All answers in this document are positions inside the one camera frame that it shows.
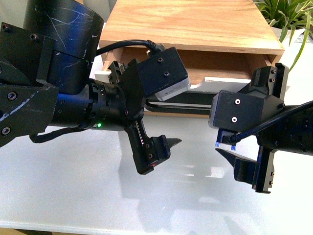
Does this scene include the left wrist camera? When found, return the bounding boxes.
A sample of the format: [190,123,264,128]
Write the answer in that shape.
[136,47,191,101]

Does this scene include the left camera cable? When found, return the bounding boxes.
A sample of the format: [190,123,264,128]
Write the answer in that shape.
[95,40,167,56]

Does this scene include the right camera cable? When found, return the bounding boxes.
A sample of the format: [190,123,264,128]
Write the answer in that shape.
[224,100,313,144]

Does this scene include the white plant pot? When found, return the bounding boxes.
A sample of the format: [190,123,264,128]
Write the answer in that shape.
[271,27,305,49]

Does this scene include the label sticker on table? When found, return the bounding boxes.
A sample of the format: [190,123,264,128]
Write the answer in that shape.
[293,28,313,45]

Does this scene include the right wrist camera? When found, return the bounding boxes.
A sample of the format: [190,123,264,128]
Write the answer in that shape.
[209,90,266,147]

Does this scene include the wooden drawer cabinet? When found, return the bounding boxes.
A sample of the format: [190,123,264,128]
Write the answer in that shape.
[100,0,284,63]

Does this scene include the spider plant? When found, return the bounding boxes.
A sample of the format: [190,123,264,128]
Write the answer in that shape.
[254,0,313,70]

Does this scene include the black drawer handle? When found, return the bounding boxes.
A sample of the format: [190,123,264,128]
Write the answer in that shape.
[145,91,217,115]

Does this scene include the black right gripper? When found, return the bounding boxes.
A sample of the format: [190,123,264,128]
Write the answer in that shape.
[215,63,289,193]

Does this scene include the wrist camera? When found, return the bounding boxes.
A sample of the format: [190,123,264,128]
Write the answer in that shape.
[136,47,191,101]
[209,90,266,147]

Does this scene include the white front wooden drawer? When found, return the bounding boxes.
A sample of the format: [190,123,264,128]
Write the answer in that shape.
[100,44,272,85]

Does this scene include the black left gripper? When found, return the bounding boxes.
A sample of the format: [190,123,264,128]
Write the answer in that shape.
[88,59,182,175]

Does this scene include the camera cable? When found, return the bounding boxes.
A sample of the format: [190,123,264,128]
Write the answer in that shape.
[95,40,167,56]
[224,100,313,144]

